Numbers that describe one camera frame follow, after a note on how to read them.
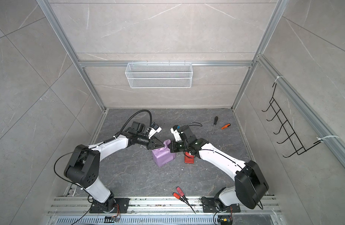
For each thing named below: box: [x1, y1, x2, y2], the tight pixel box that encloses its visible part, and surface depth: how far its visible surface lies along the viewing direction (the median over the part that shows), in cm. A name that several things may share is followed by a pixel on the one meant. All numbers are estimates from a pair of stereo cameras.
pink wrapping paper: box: [151, 139, 177, 167], surface depth 82 cm
